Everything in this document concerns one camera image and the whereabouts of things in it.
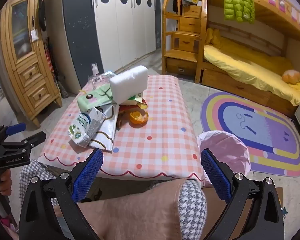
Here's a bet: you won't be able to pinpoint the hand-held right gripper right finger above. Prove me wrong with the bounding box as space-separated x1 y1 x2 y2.
200 149 285 240

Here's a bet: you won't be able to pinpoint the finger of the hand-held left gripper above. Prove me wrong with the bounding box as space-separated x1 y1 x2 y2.
0 131 47 155
0 122 27 144

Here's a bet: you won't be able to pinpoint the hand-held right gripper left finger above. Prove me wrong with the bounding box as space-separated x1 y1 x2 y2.
19 148 104 240

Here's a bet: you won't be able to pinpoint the pink trash bag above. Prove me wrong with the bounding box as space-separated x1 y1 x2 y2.
197 131 251 180

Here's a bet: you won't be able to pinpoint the milk carton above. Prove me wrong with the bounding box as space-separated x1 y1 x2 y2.
68 107 107 148

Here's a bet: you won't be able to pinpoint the white plastic bag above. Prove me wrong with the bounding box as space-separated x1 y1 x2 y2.
90 104 120 153

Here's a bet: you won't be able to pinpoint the green pouch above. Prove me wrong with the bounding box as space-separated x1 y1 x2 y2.
77 84 114 113

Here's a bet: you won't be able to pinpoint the red gold packet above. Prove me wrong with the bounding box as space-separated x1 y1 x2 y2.
117 94 148 128

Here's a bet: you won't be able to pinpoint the orange peel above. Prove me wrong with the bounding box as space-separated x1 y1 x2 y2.
129 110 149 125

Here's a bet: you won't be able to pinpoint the clear plastic bottle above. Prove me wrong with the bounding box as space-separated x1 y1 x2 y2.
100 71 117 82

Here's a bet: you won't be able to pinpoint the white foam block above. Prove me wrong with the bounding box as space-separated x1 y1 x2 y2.
109 65 148 105

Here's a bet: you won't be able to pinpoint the person's left hand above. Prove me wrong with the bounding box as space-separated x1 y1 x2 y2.
0 167 13 197

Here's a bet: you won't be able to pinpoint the pink cushion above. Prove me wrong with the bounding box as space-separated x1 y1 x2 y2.
77 177 188 240

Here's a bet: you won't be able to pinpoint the wooden glass-door cabinet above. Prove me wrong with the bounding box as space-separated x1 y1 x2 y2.
0 0 63 127

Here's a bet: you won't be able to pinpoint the rainbow rug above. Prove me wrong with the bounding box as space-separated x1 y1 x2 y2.
200 92 300 178

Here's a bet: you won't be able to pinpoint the leaning umbrellas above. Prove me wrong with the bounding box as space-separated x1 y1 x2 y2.
44 37 69 99

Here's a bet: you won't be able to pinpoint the pink checkered tablecloth table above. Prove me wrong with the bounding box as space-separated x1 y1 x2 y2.
37 74 205 180

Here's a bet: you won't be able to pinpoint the wooden bunk bed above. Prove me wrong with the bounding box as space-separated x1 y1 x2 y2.
195 0 300 117

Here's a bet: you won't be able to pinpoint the clear spray bottle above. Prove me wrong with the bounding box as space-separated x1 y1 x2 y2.
89 63 103 90

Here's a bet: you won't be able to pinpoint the yellow bedsheet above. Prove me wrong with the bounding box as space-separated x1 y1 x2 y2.
204 27 300 106

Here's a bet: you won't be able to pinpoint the black hanging item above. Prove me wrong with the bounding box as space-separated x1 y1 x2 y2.
38 0 47 32

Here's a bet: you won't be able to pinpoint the orange plush toy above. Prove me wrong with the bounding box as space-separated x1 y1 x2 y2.
282 69 300 85

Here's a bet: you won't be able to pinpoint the wooden stair drawers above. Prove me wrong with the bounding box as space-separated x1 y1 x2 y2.
162 0 208 83

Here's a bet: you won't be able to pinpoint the white grey wardrobe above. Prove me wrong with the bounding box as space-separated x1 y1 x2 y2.
44 0 163 94

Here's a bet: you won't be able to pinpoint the green puffer jacket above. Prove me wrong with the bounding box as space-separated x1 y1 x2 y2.
224 0 255 25

